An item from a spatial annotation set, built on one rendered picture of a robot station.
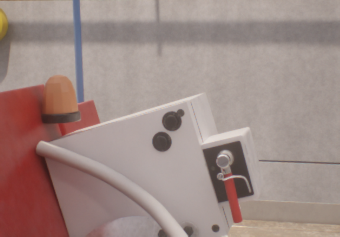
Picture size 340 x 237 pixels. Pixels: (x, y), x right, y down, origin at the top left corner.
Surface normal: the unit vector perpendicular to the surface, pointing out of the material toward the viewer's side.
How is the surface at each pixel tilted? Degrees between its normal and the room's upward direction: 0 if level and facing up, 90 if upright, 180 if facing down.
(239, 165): 90
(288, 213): 90
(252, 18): 90
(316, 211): 90
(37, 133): 71
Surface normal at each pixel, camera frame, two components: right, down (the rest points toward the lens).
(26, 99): 0.92, -0.31
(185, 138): -0.22, 0.11
